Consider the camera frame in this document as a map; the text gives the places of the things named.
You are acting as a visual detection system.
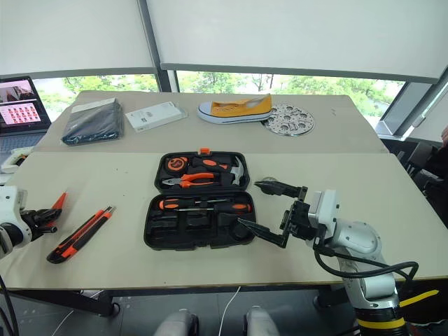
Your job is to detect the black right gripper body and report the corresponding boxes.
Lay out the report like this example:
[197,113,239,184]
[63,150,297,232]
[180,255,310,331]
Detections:
[279,186,318,243]

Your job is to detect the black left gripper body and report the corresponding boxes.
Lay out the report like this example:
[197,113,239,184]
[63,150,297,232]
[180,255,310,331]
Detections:
[20,209,47,243]

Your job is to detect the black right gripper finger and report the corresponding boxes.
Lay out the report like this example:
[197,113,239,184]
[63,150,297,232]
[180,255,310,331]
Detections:
[253,179,301,199]
[237,209,292,250]

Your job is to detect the small orange pointed tool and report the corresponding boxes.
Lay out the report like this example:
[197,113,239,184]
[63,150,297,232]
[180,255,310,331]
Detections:
[48,191,69,225]

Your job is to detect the black plastic tool case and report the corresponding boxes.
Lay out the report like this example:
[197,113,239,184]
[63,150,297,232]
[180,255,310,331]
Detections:
[143,147,257,251]

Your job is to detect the orange black utility knife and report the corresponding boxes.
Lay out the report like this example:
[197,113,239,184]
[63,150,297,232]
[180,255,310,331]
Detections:
[45,205,117,265]

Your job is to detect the white handheld device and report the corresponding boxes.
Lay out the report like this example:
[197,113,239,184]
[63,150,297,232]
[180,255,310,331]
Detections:
[0,146,34,174]

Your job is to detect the claw hammer orange grip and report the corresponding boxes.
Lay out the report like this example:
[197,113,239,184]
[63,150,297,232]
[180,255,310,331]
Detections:
[190,155,251,187]

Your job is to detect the beige back table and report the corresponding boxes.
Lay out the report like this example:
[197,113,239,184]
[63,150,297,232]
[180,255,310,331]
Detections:
[31,90,390,155]

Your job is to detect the round perforated metal plate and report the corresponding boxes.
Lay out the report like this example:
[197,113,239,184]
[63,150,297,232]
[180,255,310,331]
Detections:
[260,101,316,137]

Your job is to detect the black table leg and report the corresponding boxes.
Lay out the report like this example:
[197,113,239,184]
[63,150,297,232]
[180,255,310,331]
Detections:
[6,288,120,318]

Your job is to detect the yellow canvas shoe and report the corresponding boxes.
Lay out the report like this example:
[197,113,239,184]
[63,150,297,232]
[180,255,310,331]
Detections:
[196,93,273,125]

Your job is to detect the grey rounded robot leg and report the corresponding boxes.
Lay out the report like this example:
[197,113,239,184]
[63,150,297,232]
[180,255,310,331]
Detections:
[153,307,200,336]
[244,305,281,336]

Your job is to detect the black folded cloth package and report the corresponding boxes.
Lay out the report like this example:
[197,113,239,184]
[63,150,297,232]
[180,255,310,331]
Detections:
[61,98,125,147]

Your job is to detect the orange black tape measure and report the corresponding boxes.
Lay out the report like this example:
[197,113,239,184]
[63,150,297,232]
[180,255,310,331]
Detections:
[165,157,190,174]

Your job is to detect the open laptop computer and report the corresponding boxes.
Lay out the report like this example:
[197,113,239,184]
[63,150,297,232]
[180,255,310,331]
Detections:
[0,76,53,166]

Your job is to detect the black chair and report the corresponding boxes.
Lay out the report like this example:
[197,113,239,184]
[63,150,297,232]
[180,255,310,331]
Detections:
[381,138,448,207]

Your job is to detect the white flat box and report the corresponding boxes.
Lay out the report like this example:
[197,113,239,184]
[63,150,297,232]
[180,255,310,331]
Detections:
[125,101,188,133]

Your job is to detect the white roller blind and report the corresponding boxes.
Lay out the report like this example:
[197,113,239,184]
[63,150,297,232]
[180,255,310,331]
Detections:
[0,0,158,78]
[146,0,448,85]

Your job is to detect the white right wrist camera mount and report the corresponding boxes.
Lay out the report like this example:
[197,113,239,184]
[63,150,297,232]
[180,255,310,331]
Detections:
[305,189,341,242]

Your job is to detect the orange handled pliers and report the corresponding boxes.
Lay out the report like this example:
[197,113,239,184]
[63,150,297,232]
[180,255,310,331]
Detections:
[161,171,220,189]

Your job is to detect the white cable under table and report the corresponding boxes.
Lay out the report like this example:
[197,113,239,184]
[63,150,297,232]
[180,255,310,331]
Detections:
[218,286,243,336]

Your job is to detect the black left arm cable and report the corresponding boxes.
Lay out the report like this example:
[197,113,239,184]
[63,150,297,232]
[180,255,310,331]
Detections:
[0,274,20,336]

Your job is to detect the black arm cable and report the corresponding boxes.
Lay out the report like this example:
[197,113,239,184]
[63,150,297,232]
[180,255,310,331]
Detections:
[312,240,419,281]
[0,274,20,336]

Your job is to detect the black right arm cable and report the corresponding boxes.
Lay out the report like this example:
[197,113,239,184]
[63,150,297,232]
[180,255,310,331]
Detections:
[312,240,419,281]

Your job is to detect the yellow black strap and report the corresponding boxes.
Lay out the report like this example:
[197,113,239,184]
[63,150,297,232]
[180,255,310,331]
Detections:
[398,289,440,309]

